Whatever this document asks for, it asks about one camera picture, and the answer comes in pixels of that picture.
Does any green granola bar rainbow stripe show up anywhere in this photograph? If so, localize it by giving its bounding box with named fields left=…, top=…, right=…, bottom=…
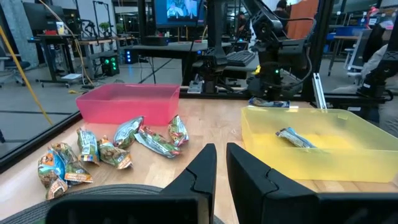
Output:
left=76, top=128, right=100, bottom=166

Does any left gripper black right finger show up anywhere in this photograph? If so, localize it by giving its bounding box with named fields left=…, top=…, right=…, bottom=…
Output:
left=226, top=142, right=320, bottom=224

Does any dark blue granola bar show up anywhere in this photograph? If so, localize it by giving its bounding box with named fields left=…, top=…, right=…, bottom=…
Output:
left=248, top=96, right=290, bottom=109

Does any wooden top desk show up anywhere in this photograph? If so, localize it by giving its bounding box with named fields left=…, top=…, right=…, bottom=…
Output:
left=27, top=34, right=134, bottom=85

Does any green granola bar orange end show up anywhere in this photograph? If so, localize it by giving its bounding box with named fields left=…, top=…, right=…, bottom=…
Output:
left=98, top=135, right=133, bottom=170

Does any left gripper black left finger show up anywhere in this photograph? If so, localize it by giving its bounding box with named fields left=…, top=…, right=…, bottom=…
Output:
left=160, top=142, right=218, bottom=197

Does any silver aluminium bar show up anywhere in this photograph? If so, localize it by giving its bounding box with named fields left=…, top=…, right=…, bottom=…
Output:
left=312, top=73, right=328, bottom=110

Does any blue and white granola bar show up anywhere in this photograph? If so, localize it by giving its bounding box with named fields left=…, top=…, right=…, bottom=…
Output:
left=275, top=126, right=317, bottom=149

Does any pink translucent plastic bin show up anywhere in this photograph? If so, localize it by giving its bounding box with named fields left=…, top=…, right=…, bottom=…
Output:
left=75, top=83, right=181, bottom=127

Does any thick yellow cable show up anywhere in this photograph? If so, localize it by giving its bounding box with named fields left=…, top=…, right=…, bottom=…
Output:
left=0, top=26, right=54, bottom=126

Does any black keyboard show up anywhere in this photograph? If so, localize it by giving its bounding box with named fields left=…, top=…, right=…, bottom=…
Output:
left=226, top=50, right=256, bottom=67

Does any green and pink granola bar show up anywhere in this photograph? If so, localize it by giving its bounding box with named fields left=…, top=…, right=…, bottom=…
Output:
left=168, top=114, right=190, bottom=147

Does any yellow translucent plastic bin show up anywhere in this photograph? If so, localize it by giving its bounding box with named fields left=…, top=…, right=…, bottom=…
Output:
left=241, top=106, right=398, bottom=184

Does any black aluminium frame post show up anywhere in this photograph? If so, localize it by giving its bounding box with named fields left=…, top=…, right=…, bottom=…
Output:
left=301, top=0, right=335, bottom=102

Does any black table edge rail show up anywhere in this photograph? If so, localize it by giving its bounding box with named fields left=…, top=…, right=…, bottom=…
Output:
left=0, top=110, right=83, bottom=174

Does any black desk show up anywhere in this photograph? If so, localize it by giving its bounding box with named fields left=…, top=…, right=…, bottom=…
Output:
left=124, top=41, right=233, bottom=86

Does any person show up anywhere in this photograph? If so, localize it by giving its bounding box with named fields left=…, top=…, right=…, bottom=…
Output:
left=332, top=43, right=398, bottom=138
left=272, top=0, right=290, bottom=32

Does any office chair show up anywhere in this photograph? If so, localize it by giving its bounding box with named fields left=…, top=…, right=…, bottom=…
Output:
left=0, top=46, right=31, bottom=88

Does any black camera stand post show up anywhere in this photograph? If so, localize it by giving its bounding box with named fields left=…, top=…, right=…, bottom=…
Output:
left=198, top=0, right=229, bottom=94

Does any orange panel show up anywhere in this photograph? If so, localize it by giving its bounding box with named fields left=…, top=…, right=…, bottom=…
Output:
left=286, top=0, right=320, bottom=40

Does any computer tower with green lights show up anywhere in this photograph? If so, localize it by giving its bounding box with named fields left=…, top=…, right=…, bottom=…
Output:
left=99, top=54, right=121, bottom=77

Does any green and red granola bar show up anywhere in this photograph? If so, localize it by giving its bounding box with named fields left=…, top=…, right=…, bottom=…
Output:
left=134, top=126, right=181, bottom=159

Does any monitor with bright screen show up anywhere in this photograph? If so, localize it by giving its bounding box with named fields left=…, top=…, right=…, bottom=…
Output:
left=154, top=0, right=206, bottom=29

